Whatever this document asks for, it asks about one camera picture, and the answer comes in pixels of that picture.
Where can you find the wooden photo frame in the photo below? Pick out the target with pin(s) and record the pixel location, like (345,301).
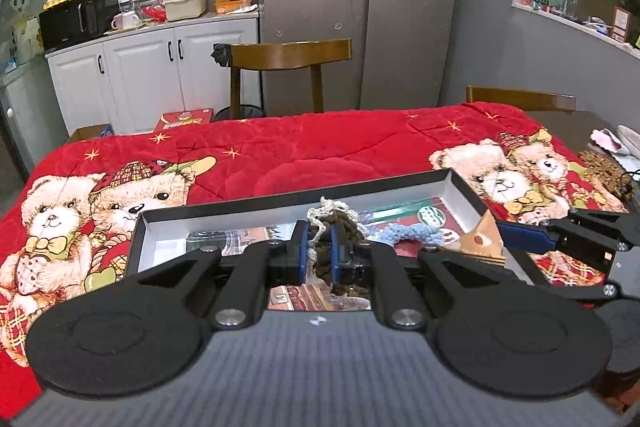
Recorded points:
(621,24)

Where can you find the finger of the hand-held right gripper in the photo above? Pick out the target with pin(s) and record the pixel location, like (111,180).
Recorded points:
(590,293)
(525,236)

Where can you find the silver refrigerator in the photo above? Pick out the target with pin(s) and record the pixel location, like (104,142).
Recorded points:
(400,7)

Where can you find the black microwave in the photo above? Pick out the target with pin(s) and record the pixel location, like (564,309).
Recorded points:
(75,21)

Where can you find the wooden chair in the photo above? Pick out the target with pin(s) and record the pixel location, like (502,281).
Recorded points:
(290,54)
(520,97)

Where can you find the clear glass cup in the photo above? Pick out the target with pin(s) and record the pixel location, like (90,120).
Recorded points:
(130,5)

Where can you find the red bear-print blanket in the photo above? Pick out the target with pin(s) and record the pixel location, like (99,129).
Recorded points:
(300,147)

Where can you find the white low cabinet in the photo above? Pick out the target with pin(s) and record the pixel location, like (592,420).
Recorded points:
(35,122)

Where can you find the red plastic bag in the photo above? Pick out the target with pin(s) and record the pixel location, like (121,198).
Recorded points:
(154,13)

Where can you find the brown crochet piece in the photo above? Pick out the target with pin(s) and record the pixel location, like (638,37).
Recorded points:
(602,169)

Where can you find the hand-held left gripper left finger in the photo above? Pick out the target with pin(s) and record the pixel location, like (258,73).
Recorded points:
(300,252)

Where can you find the pink white cloth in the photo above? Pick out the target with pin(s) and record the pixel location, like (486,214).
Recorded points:
(612,139)

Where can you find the brown crochet scrunchie white lace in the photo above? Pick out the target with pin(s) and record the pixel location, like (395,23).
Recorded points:
(320,259)

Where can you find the printed paper liner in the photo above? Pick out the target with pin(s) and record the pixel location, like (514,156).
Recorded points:
(235,239)

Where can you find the white cup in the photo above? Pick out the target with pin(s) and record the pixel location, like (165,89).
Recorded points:
(127,21)

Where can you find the orange box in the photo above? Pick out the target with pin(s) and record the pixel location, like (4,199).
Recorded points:
(235,7)

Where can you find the blue crochet scrunchie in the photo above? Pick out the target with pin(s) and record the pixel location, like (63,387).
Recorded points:
(400,234)

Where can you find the cardboard box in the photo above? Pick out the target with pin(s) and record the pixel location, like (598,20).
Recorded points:
(90,133)

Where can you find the brown snack packet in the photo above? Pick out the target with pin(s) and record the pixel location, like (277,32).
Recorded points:
(482,237)

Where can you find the black shallow box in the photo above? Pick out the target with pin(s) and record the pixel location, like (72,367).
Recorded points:
(165,252)

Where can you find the beige plastic basin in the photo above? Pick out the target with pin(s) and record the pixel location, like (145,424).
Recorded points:
(185,7)

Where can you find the black cloth on chair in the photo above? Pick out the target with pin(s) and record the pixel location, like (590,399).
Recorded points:
(220,54)

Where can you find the black trash bin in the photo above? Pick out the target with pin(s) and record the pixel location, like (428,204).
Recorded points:
(240,113)

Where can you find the red printed box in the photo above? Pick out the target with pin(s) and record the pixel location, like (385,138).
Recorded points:
(182,121)

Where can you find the white kitchen cabinet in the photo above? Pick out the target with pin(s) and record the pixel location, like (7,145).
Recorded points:
(140,77)

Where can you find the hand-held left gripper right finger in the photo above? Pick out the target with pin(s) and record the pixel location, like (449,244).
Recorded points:
(336,253)

